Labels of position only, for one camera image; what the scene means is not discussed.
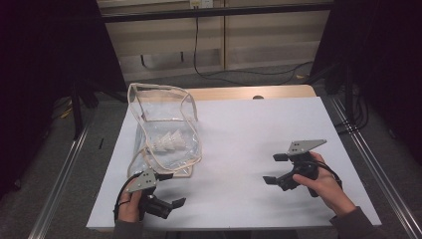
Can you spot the white table sheet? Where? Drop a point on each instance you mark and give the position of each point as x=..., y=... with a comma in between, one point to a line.
x=232, y=199

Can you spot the clear plastic bag beige trim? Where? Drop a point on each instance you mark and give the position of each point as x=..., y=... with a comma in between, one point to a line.
x=169, y=113

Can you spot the black metal stand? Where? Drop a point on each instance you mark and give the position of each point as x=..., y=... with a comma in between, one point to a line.
x=349, y=96
x=77, y=113

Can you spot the person's right hand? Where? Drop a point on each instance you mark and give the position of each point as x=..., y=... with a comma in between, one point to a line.
x=328, y=189

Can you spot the small black floor object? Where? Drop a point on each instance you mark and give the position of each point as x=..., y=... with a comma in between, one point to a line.
x=101, y=143

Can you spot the white wall socket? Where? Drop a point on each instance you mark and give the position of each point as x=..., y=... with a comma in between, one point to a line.
x=200, y=3

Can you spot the black horizontal bar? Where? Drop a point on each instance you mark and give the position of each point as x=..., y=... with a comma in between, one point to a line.
x=232, y=11

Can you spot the wooden table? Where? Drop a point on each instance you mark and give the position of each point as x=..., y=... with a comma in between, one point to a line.
x=265, y=92

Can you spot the person's left hand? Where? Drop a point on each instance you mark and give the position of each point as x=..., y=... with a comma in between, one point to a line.
x=130, y=207

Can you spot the metal floor rail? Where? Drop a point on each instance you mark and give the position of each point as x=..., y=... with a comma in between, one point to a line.
x=59, y=186
x=375, y=166

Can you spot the dark curtain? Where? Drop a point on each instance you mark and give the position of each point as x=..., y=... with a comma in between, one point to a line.
x=40, y=66
x=388, y=66

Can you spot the white feather shuttlecock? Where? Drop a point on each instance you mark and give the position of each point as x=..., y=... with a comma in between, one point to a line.
x=169, y=142
x=179, y=137
x=156, y=146

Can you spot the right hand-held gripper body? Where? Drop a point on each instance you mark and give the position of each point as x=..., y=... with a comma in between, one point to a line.
x=303, y=166

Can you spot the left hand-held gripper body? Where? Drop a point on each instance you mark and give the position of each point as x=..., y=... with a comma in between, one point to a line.
x=142, y=182

